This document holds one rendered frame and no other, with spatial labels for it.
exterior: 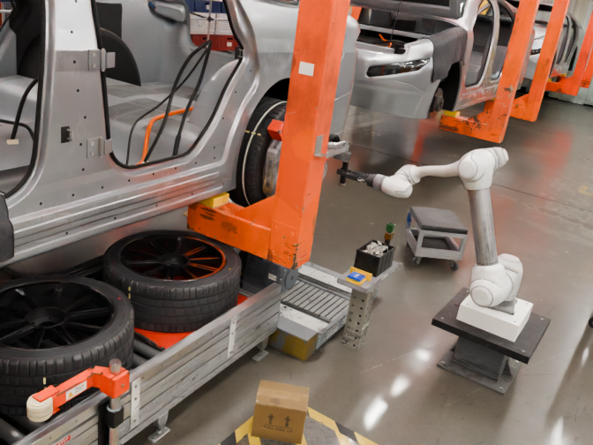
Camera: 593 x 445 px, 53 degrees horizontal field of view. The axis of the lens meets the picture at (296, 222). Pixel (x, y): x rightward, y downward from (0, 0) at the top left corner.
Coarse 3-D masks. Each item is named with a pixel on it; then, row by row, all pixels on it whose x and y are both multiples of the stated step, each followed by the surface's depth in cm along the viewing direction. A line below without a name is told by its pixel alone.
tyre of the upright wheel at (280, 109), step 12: (264, 96) 345; (264, 108) 329; (276, 108) 330; (252, 120) 324; (264, 120) 323; (252, 132) 321; (264, 132) 319; (252, 144) 320; (264, 144) 319; (240, 156) 323; (252, 156) 319; (264, 156) 323; (240, 168) 325; (252, 168) 320; (240, 180) 328; (252, 180) 323; (228, 192) 341; (240, 192) 334; (252, 192) 328; (240, 204) 348; (252, 204) 336
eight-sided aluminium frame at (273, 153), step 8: (272, 144) 321; (280, 144) 319; (272, 152) 318; (280, 152) 319; (272, 160) 323; (272, 168) 321; (272, 176) 322; (264, 184) 326; (272, 184) 323; (264, 192) 329; (272, 192) 325
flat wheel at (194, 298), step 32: (128, 256) 297; (160, 256) 295; (192, 256) 303; (224, 256) 300; (128, 288) 266; (160, 288) 263; (192, 288) 266; (224, 288) 278; (160, 320) 268; (192, 320) 272
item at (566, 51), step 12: (516, 0) 1215; (480, 12) 1205; (504, 12) 1393; (564, 24) 1396; (576, 24) 1275; (540, 36) 1056; (576, 36) 1299; (540, 48) 1055; (564, 48) 1212; (576, 48) 1354; (564, 60) 1299; (576, 60) 1402; (528, 72) 1067; (552, 72) 1154; (564, 72) 1285
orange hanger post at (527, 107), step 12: (564, 0) 739; (552, 12) 749; (564, 12) 743; (552, 24) 753; (552, 36) 756; (552, 48) 759; (540, 60) 770; (552, 60) 774; (540, 72) 774; (540, 84) 778; (528, 96) 789; (540, 96) 781; (516, 108) 800; (528, 108) 793; (528, 120) 797
